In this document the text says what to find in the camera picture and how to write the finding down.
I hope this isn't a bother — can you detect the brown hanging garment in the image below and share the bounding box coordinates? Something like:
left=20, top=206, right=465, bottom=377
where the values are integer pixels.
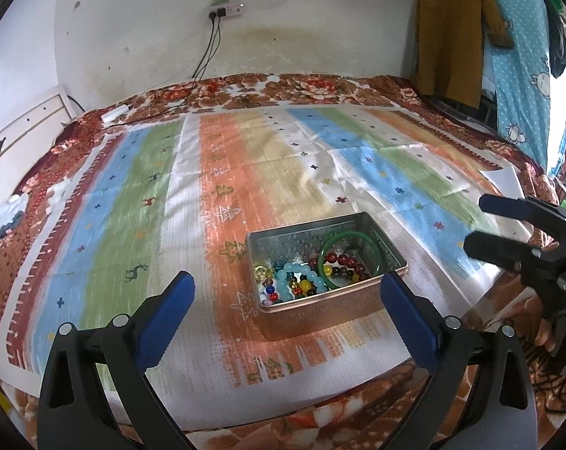
left=413, top=0, right=515, bottom=110

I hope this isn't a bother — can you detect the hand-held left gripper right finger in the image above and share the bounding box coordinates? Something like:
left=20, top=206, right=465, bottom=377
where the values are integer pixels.
left=379, top=270, right=540, bottom=450

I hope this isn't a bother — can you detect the green jade bangle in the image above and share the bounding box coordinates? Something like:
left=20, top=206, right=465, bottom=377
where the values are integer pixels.
left=321, top=232, right=382, bottom=290

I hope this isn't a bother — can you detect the person's right hand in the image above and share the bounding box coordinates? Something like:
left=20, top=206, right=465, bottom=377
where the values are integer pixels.
left=499, top=286, right=556, bottom=350

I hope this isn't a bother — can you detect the black cable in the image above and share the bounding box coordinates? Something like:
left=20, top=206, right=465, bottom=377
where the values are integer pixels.
left=190, top=12, right=224, bottom=83

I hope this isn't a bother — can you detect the copper metal tin box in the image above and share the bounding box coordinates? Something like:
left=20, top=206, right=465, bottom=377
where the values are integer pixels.
left=245, top=211, right=408, bottom=341

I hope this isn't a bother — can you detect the light blue bead bracelet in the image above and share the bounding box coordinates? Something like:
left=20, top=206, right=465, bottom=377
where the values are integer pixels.
left=273, top=262, right=329, bottom=304

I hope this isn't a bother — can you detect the red bead bracelet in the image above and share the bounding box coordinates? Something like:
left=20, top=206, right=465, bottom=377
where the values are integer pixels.
left=310, top=252, right=371, bottom=279

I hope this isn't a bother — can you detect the multicolour glass bead bracelet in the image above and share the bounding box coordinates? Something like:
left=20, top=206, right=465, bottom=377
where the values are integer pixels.
left=253, top=265, right=288, bottom=308

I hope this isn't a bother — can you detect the white wooden headboard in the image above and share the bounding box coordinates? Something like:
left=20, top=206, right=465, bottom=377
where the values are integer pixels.
left=0, top=85, right=84, bottom=183

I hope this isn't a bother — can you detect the white charger adapter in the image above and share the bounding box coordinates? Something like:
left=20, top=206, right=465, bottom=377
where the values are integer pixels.
left=101, top=104, right=130, bottom=124

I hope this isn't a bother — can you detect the yellow and brown bead bracelet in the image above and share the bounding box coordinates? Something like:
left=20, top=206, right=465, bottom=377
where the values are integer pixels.
left=289, top=265, right=359, bottom=299

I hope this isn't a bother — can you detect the striped woven mat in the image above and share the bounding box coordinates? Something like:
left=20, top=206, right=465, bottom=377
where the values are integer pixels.
left=0, top=103, right=532, bottom=395

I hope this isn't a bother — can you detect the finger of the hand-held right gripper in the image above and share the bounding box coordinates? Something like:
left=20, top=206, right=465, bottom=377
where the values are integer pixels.
left=479, top=193, right=566, bottom=231
left=463, top=229, right=566, bottom=287

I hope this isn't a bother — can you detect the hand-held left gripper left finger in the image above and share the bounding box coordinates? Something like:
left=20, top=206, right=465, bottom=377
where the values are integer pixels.
left=37, top=270, right=196, bottom=450

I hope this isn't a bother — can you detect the blue dotted printed cloth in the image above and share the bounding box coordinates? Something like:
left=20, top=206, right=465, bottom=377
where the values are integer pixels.
left=480, top=0, right=566, bottom=176

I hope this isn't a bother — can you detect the white wall power strip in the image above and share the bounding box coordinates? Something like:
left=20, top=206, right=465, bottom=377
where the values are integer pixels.
left=205, top=3, right=245, bottom=20

